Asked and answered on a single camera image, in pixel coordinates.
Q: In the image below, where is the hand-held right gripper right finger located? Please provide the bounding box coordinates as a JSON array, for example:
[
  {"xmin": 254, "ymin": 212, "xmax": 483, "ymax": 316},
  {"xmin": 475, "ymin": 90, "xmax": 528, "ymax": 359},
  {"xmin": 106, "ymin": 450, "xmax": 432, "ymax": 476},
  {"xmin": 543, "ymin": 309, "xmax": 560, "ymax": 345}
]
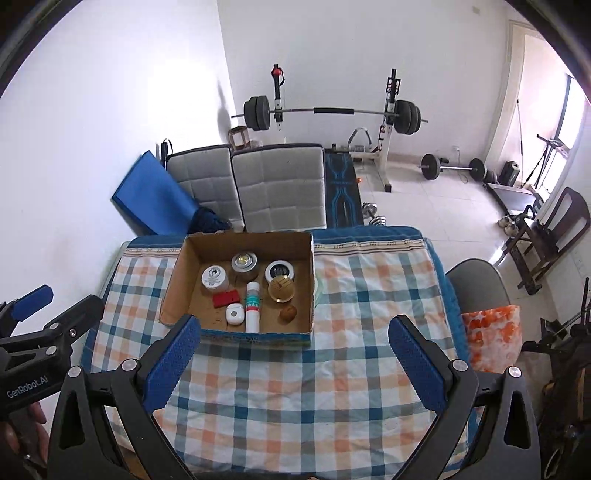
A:
[{"xmin": 388, "ymin": 314, "xmax": 541, "ymax": 480}]

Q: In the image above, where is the cardboard box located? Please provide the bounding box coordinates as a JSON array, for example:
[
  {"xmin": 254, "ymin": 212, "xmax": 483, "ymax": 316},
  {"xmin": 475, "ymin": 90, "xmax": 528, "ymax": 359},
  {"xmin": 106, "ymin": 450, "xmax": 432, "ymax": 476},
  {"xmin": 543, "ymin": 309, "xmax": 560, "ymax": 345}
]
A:
[{"xmin": 158, "ymin": 230, "xmax": 317, "ymax": 348}]

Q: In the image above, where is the black exercise equipment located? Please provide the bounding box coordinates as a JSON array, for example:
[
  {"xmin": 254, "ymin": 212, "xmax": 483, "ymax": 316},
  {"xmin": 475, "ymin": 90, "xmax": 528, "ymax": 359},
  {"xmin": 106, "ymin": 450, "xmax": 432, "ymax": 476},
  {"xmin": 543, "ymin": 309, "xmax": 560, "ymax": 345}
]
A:
[{"xmin": 522, "ymin": 277, "xmax": 591, "ymax": 480}]

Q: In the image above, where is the long barbell with black plates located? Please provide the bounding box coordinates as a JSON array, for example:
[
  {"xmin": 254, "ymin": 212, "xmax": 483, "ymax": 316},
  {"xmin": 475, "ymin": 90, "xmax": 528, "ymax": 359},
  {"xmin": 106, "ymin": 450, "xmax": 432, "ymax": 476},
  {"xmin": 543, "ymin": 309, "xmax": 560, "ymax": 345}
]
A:
[{"xmin": 231, "ymin": 95, "xmax": 429, "ymax": 136}]

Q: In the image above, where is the dark wooden chair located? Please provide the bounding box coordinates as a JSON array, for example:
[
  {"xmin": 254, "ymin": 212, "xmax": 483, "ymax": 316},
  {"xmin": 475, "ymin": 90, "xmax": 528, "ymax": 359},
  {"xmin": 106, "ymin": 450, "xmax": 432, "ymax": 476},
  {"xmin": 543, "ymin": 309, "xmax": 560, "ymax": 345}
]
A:
[{"xmin": 503, "ymin": 187, "xmax": 591, "ymax": 296}]

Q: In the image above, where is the flat grey exercise board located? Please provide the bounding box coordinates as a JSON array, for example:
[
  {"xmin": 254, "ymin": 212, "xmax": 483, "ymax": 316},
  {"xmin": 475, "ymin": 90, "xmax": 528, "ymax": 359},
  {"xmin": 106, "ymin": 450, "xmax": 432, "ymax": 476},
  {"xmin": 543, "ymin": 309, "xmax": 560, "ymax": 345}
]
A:
[{"xmin": 484, "ymin": 181, "xmax": 546, "ymax": 208}]

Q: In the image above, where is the blue foam mat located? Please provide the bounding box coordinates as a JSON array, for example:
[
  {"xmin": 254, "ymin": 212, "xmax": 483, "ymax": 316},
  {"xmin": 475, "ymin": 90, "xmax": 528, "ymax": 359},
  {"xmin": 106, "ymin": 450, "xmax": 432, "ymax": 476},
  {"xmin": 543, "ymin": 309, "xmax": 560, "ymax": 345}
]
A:
[{"xmin": 111, "ymin": 150, "xmax": 200, "ymax": 236}]

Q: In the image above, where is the white barbell rack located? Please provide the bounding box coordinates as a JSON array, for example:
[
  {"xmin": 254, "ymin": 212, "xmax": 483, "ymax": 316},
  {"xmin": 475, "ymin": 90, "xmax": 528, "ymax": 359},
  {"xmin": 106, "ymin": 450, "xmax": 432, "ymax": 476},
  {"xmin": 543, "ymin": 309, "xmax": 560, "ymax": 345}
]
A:
[{"xmin": 270, "ymin": 65, "xmax": 402, "ymax": 192}]

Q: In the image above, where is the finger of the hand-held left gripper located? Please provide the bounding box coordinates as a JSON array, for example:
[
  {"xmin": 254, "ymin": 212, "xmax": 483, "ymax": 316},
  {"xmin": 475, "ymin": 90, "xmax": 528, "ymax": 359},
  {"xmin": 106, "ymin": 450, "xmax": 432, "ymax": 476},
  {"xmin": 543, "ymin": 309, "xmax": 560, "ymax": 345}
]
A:
[
  {"xmin": 43, "ymin": 294, "xmax": 105, "ymax": 357},
  {"xmin": 0, "ymin": 285, "xmax": 54, "ymax": 335}
]

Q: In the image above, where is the black and blue weight bench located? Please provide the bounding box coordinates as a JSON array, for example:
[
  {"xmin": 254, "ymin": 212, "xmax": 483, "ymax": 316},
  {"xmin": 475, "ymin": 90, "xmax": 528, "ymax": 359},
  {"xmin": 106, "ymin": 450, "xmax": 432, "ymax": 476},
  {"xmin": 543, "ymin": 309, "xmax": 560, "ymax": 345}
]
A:
[{"xmin": 323, "ymin": 148, "xmax": 365, "ymax": 228}]

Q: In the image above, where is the chrome dumbbell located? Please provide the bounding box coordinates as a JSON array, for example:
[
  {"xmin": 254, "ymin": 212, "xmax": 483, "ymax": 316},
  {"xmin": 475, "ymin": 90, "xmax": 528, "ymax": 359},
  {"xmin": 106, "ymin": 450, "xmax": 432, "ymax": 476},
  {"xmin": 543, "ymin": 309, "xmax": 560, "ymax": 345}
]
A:
[{"xmin": 362, "ymin": 202, "xmax": 389, "ymax": 228}]

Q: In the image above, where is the white tube bottle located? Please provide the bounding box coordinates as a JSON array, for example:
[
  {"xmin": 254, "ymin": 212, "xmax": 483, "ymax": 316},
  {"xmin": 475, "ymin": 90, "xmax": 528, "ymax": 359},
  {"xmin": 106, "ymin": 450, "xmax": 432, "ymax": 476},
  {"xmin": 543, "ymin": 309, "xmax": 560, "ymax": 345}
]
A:
[{"xmin": 245, "ymin": 281, "xmax": 261, "ymax": 333}]

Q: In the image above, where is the orange and white bag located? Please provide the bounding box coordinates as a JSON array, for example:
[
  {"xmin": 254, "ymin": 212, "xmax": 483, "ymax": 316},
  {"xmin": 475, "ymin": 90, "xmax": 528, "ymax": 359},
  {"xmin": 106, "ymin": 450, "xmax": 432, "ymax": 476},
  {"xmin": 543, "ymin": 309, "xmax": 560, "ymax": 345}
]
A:
[{"xmin": 462, "ymin": 305, "xmax": 523, "ymax": 374}]

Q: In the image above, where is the dark blue yarn bundle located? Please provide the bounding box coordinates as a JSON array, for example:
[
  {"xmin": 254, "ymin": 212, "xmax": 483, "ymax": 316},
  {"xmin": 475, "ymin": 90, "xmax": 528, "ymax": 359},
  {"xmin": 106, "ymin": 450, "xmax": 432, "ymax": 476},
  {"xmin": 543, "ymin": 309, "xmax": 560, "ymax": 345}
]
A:
[{"xmin": 187, "ymin": 208, "xmax": 233, "ymax": 234}]

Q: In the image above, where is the black and white round jar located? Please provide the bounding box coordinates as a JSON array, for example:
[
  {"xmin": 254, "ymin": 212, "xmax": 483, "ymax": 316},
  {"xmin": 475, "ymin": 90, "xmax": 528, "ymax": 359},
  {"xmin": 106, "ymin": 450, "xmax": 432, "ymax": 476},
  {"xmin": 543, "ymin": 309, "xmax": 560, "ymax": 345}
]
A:
[{"xmin": 264, "ymin": 260, "xmax": 295, "ymax": 283}]

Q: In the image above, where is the grey quilted cushion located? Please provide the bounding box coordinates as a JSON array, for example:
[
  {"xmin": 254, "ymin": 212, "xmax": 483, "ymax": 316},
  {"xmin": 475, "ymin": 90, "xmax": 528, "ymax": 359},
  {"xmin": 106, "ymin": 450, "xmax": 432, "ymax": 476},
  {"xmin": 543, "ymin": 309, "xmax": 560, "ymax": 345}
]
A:
[
  {"xmin": 165, "ymin": 144, "xmax": 245, "ymax": 232},
  {"xmin": 231, "ymin": 143, "xmax": 328, "ymax": 233}
]

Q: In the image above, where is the grey chair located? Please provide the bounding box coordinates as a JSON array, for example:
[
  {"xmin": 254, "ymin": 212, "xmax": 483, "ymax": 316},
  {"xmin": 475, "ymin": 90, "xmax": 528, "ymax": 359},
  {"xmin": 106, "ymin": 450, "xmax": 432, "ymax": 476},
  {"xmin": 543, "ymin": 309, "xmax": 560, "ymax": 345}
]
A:
[{"xmin": 444, "ymin": 258, "xmax": 511, "ymax": 324}]

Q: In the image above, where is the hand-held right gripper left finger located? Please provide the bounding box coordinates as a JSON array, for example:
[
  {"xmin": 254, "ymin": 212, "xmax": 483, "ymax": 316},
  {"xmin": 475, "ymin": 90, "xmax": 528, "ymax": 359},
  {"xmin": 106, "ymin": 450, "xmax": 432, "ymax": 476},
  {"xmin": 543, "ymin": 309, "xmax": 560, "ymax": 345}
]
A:
[{"xmin": 46, "ymin": 314, "xmax": 202, "ymax": 480}]

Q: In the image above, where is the grey folding exercise stand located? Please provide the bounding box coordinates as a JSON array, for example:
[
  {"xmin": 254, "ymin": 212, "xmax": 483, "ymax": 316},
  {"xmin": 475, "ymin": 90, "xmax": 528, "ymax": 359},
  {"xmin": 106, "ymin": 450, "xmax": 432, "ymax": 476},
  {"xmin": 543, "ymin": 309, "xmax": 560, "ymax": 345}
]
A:
[{"xmin": 536, "ymin": 134, "xmax": 573, "ymax": 195}]

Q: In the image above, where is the gold round tin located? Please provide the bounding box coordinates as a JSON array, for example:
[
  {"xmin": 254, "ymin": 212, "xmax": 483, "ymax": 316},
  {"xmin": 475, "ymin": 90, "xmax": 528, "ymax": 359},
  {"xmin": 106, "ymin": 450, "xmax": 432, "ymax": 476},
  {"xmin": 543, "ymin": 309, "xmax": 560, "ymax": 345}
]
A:
[{"xmin": 268, "ymin": 276, "xmax": 295, "ymax": 304}]

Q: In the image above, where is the white cream jar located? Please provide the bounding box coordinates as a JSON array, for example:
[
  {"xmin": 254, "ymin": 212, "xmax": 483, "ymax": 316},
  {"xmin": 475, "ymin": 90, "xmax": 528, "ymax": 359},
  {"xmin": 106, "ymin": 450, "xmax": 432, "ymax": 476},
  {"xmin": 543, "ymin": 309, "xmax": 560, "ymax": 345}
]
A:
[{"xmin": 201, "ymin": 266, "xmax": 229, "ymax": 294}]

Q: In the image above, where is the checked tablecloth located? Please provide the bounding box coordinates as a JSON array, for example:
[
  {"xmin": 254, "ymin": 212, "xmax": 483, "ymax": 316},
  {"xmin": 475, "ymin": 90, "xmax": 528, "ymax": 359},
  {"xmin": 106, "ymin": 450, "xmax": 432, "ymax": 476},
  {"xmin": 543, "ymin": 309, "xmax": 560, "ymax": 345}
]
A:
[{"xmin": 83, "ymin": 226, "xmax": 472, "ymax": 476}]

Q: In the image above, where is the chrome curved exercise frame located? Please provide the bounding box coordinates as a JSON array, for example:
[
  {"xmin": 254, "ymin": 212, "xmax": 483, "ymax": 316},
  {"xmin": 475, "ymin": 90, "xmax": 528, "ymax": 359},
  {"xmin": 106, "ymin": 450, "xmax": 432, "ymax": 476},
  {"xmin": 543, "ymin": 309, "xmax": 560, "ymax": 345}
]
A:
[{"xmin": 347, "ymin": 128, "xmax": 377, "ymax": 163}]

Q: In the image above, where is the silver round tin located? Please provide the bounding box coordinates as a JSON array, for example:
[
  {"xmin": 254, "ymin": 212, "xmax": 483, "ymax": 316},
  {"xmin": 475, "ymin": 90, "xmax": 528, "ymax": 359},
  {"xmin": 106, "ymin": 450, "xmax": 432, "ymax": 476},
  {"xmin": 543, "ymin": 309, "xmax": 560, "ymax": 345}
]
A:
[{"xmin": 231, "ymin": 251, "xmax": 258, "ymax": 284}]

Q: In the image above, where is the short barbell with black plates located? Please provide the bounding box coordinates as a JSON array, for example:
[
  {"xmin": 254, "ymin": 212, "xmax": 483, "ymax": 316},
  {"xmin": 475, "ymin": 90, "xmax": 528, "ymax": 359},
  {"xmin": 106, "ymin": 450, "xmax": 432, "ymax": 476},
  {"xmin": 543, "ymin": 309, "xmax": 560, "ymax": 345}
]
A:
[{"xmin": 419, "ymin": 154, "xmax": 488, "ymax": 182}]

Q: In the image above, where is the person's left hand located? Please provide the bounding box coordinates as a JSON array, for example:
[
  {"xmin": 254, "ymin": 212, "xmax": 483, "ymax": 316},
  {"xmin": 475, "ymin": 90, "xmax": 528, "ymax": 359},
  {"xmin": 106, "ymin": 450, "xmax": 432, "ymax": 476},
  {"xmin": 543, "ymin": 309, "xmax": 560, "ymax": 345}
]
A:
[{"xmin": 0, "ymin": 402, "xmax": 50, "ymax": 468}]

